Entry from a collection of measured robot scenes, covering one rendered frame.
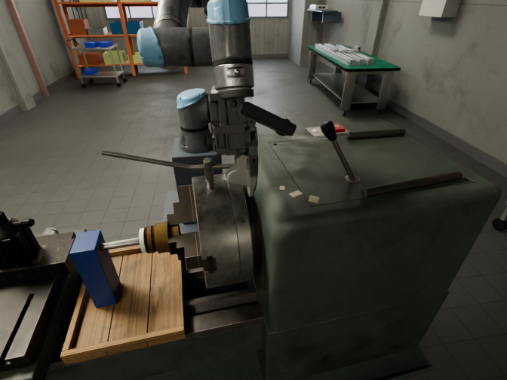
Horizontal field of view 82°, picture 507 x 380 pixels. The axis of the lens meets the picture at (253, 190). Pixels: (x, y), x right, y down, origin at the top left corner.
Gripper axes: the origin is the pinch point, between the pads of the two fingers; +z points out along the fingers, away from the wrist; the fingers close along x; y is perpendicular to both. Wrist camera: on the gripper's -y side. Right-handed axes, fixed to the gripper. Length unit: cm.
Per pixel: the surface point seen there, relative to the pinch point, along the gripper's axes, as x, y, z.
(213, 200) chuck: -11.4, 8.0, 4.4
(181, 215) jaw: -21.8, 16.6, 10.6
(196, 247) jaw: -11.3, 13.5, 16.2
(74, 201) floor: -241, 125, 55
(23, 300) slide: -22, 60, 28
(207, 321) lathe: -15.1, 13.3, 41.3
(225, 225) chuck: -7.4, 6.0, 9.8
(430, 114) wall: -310, -329, 9
